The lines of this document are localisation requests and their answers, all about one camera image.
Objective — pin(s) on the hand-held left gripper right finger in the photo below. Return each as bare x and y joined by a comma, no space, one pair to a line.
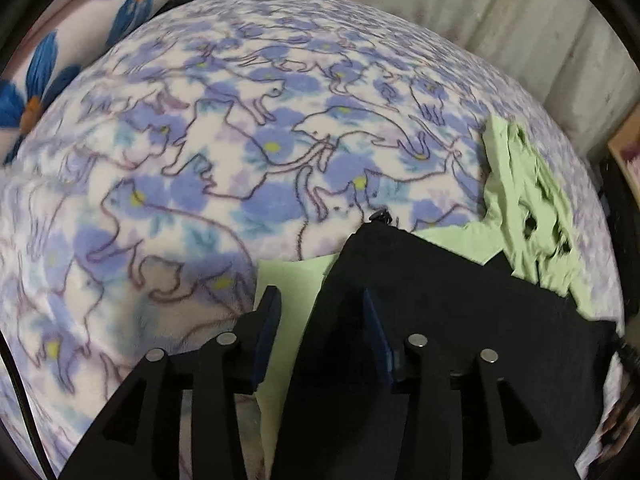
377,345

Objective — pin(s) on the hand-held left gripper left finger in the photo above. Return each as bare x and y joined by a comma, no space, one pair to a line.
265,340

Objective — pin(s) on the green and black hooded jacket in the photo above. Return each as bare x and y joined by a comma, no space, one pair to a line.
450,285

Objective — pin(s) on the purple cat print blanket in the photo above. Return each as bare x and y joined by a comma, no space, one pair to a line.
200,160

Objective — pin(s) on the blue flower pillow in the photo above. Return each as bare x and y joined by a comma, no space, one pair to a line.
40,85

